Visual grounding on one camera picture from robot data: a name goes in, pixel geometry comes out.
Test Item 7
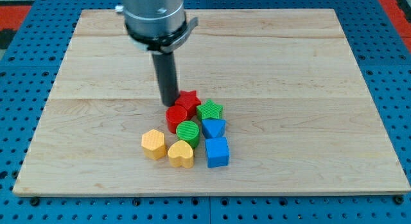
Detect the green star block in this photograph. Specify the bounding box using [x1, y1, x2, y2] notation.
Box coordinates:
[197, 99, 223, 121]

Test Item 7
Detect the red star block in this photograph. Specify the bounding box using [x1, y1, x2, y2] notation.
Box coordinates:
[175, 90, 202, 120]

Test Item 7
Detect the blue triangle block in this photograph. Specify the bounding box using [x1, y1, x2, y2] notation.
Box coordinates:
[202, 119, 226, 139]

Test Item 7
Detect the green cylinder block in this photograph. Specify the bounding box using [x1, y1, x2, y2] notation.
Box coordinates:
[176, 121, 200, 149]

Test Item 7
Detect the red cylinder block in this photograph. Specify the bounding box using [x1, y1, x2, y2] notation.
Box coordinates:
[165, 105, 188, 134]

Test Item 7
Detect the blue cube block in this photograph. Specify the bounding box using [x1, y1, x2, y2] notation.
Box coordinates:
[205, 137, 230, 168]

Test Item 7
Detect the yellow heart block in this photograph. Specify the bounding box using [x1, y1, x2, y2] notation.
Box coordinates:
[167, 140, 195, 168]

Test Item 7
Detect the yellow hexagon block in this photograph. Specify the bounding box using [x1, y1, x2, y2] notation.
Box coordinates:
[141, 129, 166, 160]

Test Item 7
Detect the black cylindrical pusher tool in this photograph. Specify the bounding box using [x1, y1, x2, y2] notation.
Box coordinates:
[152, 53, 179, 107]

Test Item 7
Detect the wooden board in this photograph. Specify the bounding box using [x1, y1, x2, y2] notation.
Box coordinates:
[13, 9, 410, 197]

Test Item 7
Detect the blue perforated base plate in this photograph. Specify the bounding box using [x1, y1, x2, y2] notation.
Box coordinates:
[1, 0, 410, 223]

